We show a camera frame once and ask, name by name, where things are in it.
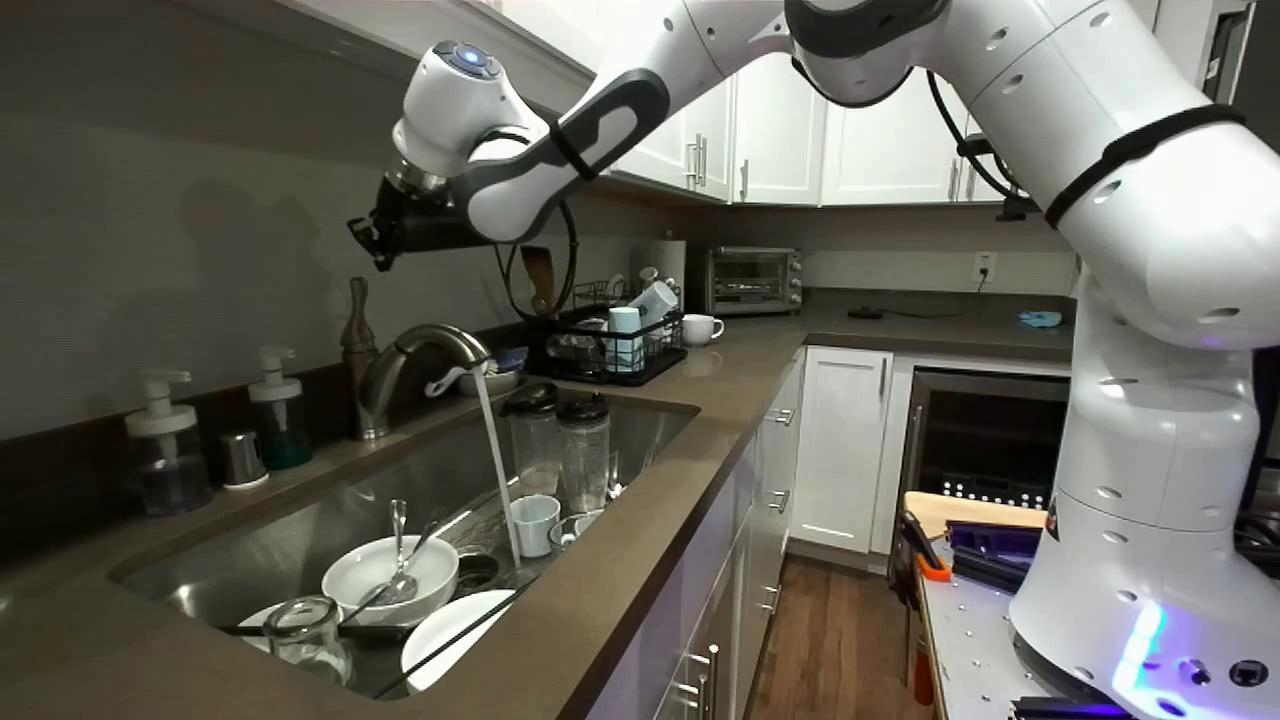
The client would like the silver toaster oven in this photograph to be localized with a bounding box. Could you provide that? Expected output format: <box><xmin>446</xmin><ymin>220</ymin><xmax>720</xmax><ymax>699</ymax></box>
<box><xmin>702</xmin><ymin>243</ymin><xmax>804</xmax><ymax>315</ymax></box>

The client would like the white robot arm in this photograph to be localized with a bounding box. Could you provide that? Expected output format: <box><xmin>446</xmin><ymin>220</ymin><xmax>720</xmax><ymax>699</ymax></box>
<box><xmin>353</xmin><ymin>0</ymin><xmax>1280</xmax><ymax>720</ymax></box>

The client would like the clear soap dispenser white pump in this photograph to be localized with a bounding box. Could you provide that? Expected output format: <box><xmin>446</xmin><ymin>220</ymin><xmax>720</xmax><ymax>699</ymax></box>
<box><xmin>123</xmin><ymin>368</ymin><xmax>210</xmax><ymax>514</ymax></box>

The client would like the stainless steel sink basin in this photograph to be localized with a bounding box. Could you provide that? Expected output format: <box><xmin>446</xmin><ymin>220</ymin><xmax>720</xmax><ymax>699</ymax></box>
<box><xmin>109</xmin><ymin>383</ymin><xmax>702</xmax><ymax>704</ymax></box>

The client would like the small metal cup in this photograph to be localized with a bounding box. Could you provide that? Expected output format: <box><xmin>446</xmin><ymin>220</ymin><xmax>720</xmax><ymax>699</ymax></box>
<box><xmin>224</xmin><ymin>431</ymin><xmax>269</xmax><ymax>491</ymax></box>

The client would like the white bowl in sink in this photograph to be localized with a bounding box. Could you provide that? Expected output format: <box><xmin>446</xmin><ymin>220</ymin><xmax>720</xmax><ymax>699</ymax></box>
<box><xmin>319</xmin><ymin>534</ymin><xmax>461</xmax><ymax>626</ymax></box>

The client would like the black dishwasher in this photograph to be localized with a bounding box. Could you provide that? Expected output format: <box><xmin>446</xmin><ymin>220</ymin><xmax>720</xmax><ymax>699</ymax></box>
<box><xmin>898</xmin><ymin>368</ymin><xmax>1069</xmax><ymax>508</ymax></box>

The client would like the wooden spatula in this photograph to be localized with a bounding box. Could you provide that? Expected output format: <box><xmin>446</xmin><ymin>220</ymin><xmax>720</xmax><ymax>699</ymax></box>
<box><xmin>518</xmin><ymin>243</ymin><xmax>555</xmax><ymax>315</ymax></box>

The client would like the white mug in sink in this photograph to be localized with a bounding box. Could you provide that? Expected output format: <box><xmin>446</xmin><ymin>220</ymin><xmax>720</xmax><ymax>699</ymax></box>
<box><xmin>510</xmin><ymin>491</ymin><xmax>562</xmax><ymax>561</ymax></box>

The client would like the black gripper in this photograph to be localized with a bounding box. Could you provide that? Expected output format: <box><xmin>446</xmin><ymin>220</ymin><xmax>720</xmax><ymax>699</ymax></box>
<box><xmin>346</xmin><ymin>176</ymin><xmax>482</xmax><ymax>270</ymax></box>

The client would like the metal spoon in bowl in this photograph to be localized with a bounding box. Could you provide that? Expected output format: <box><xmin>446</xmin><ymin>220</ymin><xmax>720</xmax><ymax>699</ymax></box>
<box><xmin>379</xmin><ymin>497</ymin><xmax>416</xmax><ymax>604</ymax></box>

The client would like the black dish drying rack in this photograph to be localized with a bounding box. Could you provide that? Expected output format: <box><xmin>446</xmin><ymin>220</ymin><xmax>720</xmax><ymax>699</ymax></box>
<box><xmin>524</xmin><ymin>305</ymin><xmax>688</xmax><ymax>389</ymax></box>

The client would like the white mug on counter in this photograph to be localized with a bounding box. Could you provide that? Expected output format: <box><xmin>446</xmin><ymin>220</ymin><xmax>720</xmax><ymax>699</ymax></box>
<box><xmin>679</xmin><ymin>313</ymin><xmax>722</xmax><ymax>347</ymax></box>

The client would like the brushed steel faucet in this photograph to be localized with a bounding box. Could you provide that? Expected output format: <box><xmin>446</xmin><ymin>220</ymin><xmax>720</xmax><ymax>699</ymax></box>
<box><xmin>338</xmin><ymin>276</ymin><xmax>493</xmax><ymax>440</ymax></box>

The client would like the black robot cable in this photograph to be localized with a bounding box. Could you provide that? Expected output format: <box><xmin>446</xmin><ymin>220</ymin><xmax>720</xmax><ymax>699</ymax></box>
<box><xmin>493</xmin><ymin>197</ymin><xmax>583</xmax><ymax>323</ymax></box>

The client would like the light blue cup in rack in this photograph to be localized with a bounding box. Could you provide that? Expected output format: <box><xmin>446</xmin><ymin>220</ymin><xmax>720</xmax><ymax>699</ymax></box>
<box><xmin>606</xmin><ymin>305</ymin><xmax>644</xmax><ymax>371</ymax></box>

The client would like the glass jar in sink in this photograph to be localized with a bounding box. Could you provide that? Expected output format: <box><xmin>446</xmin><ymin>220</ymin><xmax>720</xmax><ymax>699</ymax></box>
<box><xmin>264</xmin><ymin>597</ymin><xmax>353</xmax><ymax>683</ymax></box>

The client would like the white plate in sink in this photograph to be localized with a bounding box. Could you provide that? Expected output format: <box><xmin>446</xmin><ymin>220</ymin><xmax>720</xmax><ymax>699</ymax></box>
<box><xmin>400</xmin><ymin>587</ymin><xmax>510</xmax><ymax>690</ymax></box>

